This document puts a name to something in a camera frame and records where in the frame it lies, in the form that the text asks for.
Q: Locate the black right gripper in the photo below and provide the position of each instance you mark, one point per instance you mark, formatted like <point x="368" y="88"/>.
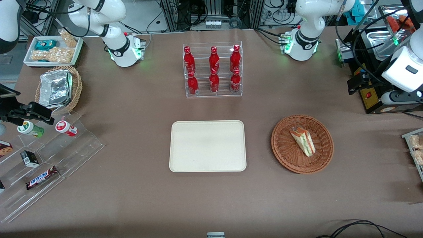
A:
<point x="7" y="105"/>

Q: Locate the clear wrapped pastry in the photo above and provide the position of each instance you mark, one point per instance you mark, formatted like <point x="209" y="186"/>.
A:
<point x="418" y="157"/>
<point x="416" y="141"/>

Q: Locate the green label white-cap bottle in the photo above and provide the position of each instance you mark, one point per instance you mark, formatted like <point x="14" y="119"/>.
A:
<point x="31" y="129"/>

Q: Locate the black machine with red switch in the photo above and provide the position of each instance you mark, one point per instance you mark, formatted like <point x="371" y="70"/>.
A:
<point x="371" y="99"/>

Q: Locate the red label white-cap bottle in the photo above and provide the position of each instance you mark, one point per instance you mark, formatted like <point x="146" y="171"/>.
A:
<point x="66" y="128"/>

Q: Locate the triangle sandwich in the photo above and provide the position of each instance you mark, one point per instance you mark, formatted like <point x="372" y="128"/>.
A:
<point x="304" y="140"/>

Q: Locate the Snickers chocolate bar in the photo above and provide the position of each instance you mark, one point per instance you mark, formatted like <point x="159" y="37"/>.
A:
<point x="41" y="178"/>

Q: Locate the dark small package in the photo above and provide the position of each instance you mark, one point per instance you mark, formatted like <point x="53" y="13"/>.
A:
<point x="1" y="186"/>

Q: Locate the small black box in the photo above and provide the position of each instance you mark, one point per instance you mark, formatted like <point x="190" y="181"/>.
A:
<point x="30" y="158"/>

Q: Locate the clear acrylic stepped display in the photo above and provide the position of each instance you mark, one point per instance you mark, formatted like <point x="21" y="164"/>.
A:
<point x="79" y="148"/>

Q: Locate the brown cookie box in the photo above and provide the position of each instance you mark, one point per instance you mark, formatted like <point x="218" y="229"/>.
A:
<point x="5" y="148"/>

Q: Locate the clear acrylic bottle rack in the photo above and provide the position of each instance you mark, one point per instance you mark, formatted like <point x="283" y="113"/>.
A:
<point x="224" y="94"/>

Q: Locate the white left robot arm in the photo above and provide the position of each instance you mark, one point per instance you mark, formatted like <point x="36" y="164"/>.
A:
<point x="307" y="19"/>

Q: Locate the brown round wicker basket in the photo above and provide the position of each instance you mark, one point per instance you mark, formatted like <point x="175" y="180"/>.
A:
<point x="287" y="148"/>

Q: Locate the white rectangular snack tray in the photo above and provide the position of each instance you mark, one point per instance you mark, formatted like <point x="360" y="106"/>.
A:
<point x="28" y="63"/>

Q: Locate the white power strip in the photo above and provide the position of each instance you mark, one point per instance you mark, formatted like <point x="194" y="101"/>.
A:
<point x="213" y="23"/>

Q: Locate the clear bag of crackers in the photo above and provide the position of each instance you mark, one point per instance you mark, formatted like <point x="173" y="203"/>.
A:
<point x="61" y="55"/>
<point x="39" y="55"/>

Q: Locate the red cola bottle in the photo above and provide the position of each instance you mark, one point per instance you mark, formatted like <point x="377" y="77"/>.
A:
<point x="235" y="59"/>
<point x="192" y="85"/>
<point x="214" y="61"/>
<point x="189" y="61"/>
<point x="213" y="82"/>
<point x="235" y="82"/>

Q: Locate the clear bag of nuts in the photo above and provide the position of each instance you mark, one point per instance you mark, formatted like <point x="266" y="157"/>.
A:
<point x="69" y="39"/>

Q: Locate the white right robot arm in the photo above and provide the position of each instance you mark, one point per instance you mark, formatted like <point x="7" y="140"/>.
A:
<point x="115" y="36"/>

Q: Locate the teal snack packet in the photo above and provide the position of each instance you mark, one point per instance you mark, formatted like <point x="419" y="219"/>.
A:
<point x="45" y="45"/>

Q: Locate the silver metal pan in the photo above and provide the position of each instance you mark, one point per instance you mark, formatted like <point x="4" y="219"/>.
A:
<point x="376" y="41"/>

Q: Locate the grey device at table edge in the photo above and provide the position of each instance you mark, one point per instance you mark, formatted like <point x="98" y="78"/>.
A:
<point x="215" y="235"/>

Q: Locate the cream plastic tray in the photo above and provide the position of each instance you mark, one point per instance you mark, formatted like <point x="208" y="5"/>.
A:
<point x="207" y="146"/>

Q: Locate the tan oval wicker basket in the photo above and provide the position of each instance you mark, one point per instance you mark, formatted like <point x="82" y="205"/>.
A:
<point x="76" y="84"/>

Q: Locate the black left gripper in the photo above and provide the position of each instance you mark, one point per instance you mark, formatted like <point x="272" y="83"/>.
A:
<point x="370" y="80"/>

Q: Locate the red snack packets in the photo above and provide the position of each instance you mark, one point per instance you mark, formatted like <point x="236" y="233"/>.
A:
<point x="396" y="23"/>

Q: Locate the silver foil pack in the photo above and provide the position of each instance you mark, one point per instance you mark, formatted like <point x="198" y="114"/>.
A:
<point x="54" y="89"/>

